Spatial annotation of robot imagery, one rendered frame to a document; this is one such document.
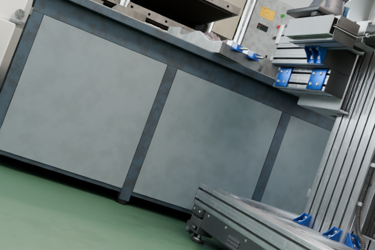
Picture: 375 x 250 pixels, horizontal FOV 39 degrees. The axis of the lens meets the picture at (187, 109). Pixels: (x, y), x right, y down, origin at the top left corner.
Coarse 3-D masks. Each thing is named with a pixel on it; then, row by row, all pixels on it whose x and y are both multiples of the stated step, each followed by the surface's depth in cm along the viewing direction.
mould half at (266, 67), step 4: (260, 60) 265; (264, 60) 261; (268, 60) 261; (260, 64) 263; (264, 64) 260; (268, 64) 261; (272, 64) 262; (260, 68) 262; (264, 68) 260; (268, 68) 261; (272, 68) 262; (276, 68) 262; (260, 72) 260; (264, 72) 261; (268, 72) 261; (272, 72) 262; (276, 72) 263; (272, 76) 262
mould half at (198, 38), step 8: (168, 32) 280; (176, 32) 274; (184, 32) 274; (192, 32) 263; (200, 32) 257; (192, 40) 260; (200, 40) 255; (208, 40) 250; (208, 48) 248; (216, 48) 243; (224, 48) 242; (224, 56) 245; (232, 56) 245; (240, 56) 248; (248, 64) 252; (256, 64) 254
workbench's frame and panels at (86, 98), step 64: (64, 0) 227; (64, 64) 229; (128, 64) 238; (192, 64) 247; (0, 128) 282; (64, 128) 231; (128, 128) 240; (192, 128) 249; (256, 128) 259; (320, 128) 270; (128, 192) 241; (192, 192) 251; (256, 192) 261
